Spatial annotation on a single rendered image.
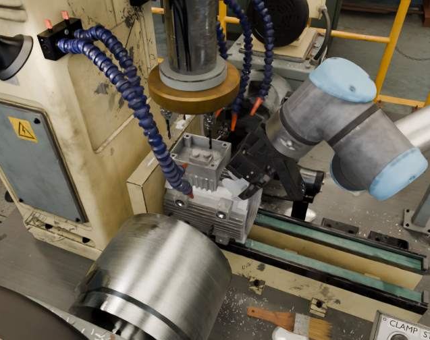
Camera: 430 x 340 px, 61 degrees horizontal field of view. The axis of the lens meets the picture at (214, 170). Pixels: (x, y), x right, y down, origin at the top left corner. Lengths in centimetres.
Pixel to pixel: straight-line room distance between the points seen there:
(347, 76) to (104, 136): 52
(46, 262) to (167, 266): 59
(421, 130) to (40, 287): 96
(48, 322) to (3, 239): 89
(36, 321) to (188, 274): 30
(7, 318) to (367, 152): 47
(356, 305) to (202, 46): 69
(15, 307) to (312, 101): 45
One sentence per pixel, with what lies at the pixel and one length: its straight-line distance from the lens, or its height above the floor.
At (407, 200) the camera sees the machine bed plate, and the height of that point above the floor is 80.
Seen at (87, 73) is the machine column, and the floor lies 134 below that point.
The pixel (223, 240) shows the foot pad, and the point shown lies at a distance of 88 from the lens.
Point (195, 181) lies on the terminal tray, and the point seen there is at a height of 110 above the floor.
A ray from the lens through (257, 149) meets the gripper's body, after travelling 68.
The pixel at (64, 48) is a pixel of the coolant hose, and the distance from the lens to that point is 65.
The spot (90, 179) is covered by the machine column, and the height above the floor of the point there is 113.
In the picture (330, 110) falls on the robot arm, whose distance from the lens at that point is 57.
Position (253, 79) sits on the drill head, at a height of 116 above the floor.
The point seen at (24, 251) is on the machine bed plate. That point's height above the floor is 80.
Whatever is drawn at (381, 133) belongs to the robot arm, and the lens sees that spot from 57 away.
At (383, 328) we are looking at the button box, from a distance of 72.
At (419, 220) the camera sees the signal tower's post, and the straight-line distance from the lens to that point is 125.
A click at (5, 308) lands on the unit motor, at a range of 41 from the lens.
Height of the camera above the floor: 168
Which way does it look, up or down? 43 degrees down
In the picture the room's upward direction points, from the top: 1 degrees counter-clockwise
